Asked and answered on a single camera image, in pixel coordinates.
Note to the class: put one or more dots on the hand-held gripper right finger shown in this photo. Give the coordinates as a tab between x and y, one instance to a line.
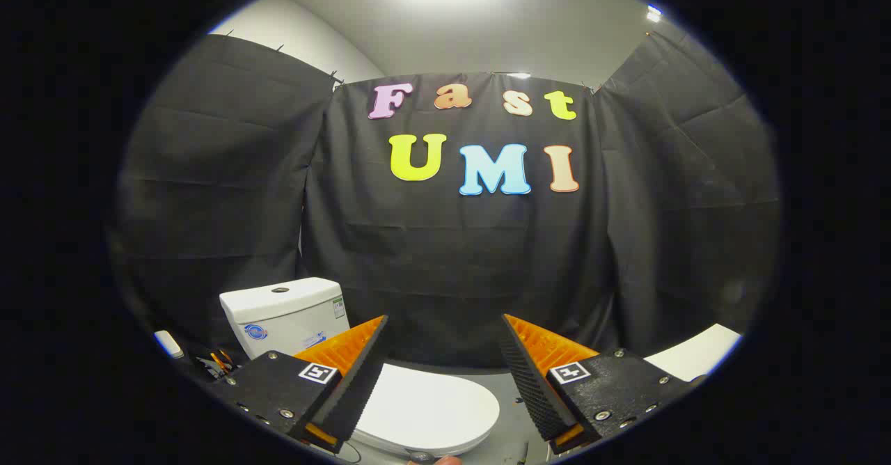
532	388

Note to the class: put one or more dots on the small white device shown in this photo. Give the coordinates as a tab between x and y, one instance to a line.
169	344

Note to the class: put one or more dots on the white grey slotted cabinet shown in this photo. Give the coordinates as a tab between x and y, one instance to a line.
696	353

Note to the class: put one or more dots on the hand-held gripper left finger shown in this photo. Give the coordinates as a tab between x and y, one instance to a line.
355	388

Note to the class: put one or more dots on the white toilet lid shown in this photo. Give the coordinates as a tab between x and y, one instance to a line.
431	409

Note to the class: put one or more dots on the black backdrop cloth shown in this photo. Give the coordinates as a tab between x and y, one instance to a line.
452	270

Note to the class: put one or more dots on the white ceramic toilet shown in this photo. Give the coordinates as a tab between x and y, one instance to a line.
278	319

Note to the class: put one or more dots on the orange black hand tools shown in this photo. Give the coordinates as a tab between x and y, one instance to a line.
217	364

